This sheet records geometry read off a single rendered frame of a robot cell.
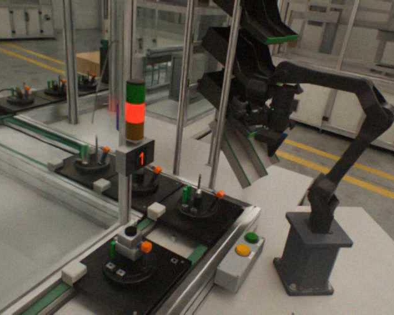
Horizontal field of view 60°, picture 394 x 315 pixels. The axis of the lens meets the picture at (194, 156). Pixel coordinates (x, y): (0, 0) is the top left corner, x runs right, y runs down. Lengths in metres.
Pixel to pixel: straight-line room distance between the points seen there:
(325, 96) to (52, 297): 4.56
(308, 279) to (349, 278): 0.20
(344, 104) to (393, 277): 3.84
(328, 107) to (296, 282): 4.12
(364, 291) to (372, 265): 0.15
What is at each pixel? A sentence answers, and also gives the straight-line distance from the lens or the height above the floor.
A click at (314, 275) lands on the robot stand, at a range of 1.10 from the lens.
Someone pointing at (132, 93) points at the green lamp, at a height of 1.39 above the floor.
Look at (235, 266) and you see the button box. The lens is 1.00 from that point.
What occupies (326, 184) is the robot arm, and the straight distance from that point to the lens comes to 0.97.
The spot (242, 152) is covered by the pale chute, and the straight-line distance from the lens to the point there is 1.37.
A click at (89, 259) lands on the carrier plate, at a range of 0.98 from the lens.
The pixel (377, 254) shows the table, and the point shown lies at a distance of 1.42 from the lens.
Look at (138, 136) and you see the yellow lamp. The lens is 0.92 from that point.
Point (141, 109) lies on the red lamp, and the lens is 0.90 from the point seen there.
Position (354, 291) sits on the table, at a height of 0.86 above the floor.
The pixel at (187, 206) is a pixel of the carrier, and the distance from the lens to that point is 1.12.
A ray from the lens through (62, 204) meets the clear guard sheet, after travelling 0.88.
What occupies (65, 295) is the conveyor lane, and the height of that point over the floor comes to 0.93.
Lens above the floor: 1.63
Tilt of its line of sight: 26 degrees down
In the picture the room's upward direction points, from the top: 7 degrees clockwise
